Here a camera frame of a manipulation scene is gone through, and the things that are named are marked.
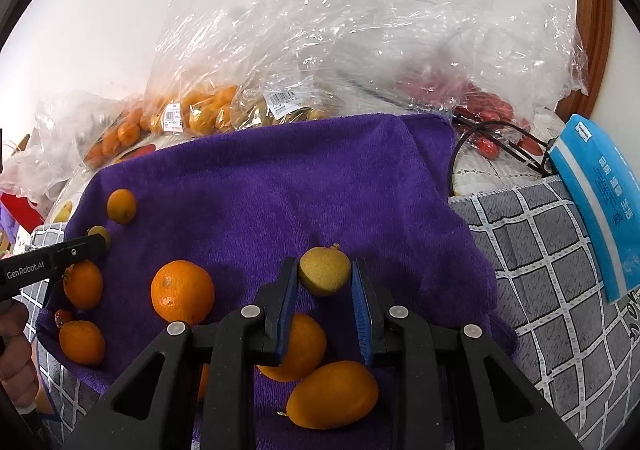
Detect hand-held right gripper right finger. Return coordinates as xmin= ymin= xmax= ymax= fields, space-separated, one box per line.
xmin=351 ymin=257 xmax=583 ymax=450

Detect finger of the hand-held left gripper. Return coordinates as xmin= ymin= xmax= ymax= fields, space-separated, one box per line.
xmin=47 ymin=233 xmax=112 ymax=278

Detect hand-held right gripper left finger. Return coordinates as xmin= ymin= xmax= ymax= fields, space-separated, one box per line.
xmin=60 ymin=257 xmax=301 ymax=450

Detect small yellow citrus fruit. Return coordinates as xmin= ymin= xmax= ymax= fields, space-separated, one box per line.
xmin=298 ymin=243 xmax=352 ymax=297
xmin=86 ymin=225 xmax=112 ymax=251

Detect oval orange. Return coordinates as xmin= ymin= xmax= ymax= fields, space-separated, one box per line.
xmin=285 ymin=360 xmax=379 ymax=430

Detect labelled bag of yellow fruits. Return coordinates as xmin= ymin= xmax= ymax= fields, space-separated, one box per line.
xmin=235 ymin=75 xmax=346 ymax=128

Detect person's left hand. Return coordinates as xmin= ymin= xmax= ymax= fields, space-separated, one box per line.
xmin=0 ymin=303 xmax=38 ymax=413

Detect red paper bag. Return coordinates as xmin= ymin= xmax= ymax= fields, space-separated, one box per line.
xmin=0 ymin=193 xmax=46 ymax=231

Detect white plastic bag red print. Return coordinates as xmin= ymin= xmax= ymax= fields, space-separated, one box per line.
xmin=0 ymin=145 xmax=81 ymax=201

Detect clear bag of small oranges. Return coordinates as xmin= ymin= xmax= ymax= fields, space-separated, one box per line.
xmin=40 ymin=90 xmax=151 ymax=166

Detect purple towel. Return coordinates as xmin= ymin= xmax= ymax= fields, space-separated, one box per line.
xmin=35 ymin=113 xmax=518 ymax=450

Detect grey checked star blanket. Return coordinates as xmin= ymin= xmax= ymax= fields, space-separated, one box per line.
xmin=17 ymin=175 xmax=633 ymax=450

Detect labelled bag of oranges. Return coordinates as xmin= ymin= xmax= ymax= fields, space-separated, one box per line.
xmin=147 ymin=83 xmax=241 ymax=136

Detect black eyeglasses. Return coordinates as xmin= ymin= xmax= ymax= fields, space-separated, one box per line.
xmin=447 ymin=120 xmax=556 ymax=196

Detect bag of cherry tomatoes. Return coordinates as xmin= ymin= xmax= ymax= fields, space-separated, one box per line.
xmin=400 ymin=60 xmax=546 ymax=158

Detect blue tissue pack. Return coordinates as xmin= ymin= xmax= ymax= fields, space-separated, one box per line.
xmin=547 ymin=114 xmax=640 ymax=303

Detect large clear plastic bag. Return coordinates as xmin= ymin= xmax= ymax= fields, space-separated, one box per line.
xmin=150 ymin=0 xmax=588 ymax=121

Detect brown wooden door frame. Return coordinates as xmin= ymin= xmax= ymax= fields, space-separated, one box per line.
xmin=552 ymin=0 xmax=613 ymax=116

